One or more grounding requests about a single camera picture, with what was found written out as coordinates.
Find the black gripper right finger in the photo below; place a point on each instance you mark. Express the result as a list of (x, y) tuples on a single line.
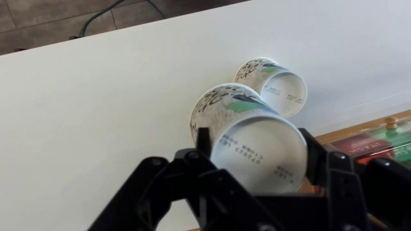
[(354, 191)]

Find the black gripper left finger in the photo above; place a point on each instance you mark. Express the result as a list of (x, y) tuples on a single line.
[(215, 196)]

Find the patterned paper cup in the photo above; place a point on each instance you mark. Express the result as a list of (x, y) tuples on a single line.
[(259, 146), (283, 90)]

